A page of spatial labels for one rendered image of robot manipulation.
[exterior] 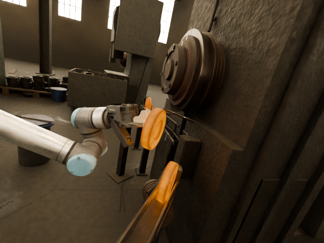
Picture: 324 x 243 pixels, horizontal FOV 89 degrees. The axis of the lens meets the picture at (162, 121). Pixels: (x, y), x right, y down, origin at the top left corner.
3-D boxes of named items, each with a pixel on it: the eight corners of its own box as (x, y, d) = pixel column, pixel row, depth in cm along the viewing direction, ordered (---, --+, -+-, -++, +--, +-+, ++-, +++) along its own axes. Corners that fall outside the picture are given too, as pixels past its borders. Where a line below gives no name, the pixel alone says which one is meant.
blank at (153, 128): (169, 109, 67) (162, 107, 68) (156, 110, 53) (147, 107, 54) (159, 145, 70) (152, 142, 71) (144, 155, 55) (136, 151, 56)
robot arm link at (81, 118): (88, 124, 79) (82, 104, 76) (110, 125, 75) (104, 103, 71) (73, 133, 71) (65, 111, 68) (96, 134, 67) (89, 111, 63)
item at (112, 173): (119, 164, 188) (128, 102, 167) (134, 176, 173) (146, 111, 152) (102, 170, 173) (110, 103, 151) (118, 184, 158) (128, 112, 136)
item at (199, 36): (171, 102, 129) (186, 36, 115) (198, 124, 87) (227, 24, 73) (163, 101, 127) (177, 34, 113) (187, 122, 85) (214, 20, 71)
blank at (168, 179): (167, 202, 69) (159, 198, 70) (179, 166, 74) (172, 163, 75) (161, 206, 55) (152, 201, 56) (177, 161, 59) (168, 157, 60)
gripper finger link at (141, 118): (154, 110, 57) (130, 110, 60) (155, 127, 58) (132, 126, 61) (157, 109, 60) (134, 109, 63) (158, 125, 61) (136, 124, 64)
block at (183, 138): (186, 170, 101) (196, 135, 94) (192, 179, 94) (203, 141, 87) (169, 170, 98) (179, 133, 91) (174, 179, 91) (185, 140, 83)
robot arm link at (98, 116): (94, 131, 66) (109, 125, 75) (104, 131, 64) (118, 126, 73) (90, 108, 64) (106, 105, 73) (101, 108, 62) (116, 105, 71)
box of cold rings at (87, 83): (119, 106, 417) (123, 74, 393) (123, 117, 344) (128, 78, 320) (73, 101, 379) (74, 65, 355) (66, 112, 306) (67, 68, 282)
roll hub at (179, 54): (164, 90, 115) (173, 47, 106) (178, 99, 89) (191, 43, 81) (156, 88, 113) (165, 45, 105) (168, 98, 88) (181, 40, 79)
